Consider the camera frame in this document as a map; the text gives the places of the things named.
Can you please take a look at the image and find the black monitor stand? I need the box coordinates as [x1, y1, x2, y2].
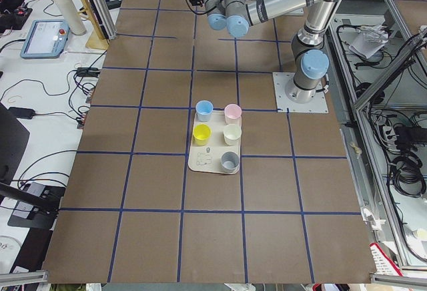
[0, 103, 66, 231]

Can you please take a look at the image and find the blue teach pendant tablet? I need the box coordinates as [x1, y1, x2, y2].
[20, 19, 69, 59]

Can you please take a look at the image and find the red white perforated object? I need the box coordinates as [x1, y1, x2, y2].
[370, 242, 403, 276]

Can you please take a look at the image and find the pink cup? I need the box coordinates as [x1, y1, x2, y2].
[224, 103, 242, 125]

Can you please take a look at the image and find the yellow cup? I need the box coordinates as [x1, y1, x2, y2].
[193, 123, 211, 146]

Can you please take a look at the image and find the black power brick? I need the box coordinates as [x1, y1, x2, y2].
[8, 107, 36, 119]

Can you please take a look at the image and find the black cable bundle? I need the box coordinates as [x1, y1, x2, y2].
[386, 152, 424, 199]

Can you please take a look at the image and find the cream plastic tray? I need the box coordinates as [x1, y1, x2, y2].
[187, 111, 241, 174]

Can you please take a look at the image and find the grey cup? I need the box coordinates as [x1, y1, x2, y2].
[220, 151, 240, 174]

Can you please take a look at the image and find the aluminium frame post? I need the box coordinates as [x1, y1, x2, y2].
[88, 0, 117, 40]

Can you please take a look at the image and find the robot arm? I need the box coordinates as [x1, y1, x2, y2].
[185, 0, 341, 104]

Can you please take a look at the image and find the white paper roll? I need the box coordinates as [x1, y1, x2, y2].
[53, 0, 87, 36]

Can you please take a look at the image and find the crumpled white paper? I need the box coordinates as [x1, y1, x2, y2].
[349, 24, 388, 59]

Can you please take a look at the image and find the blue cup on tray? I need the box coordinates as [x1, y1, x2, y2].
[195, 100, 214, 122]

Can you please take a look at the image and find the cream white cup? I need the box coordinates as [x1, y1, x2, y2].
[223, 124, 242, 146]

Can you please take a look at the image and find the wooden stand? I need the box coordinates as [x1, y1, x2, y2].
[78, 0, 109, 51]

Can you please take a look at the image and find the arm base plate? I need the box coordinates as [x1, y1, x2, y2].
[272, 72, 329, 114]

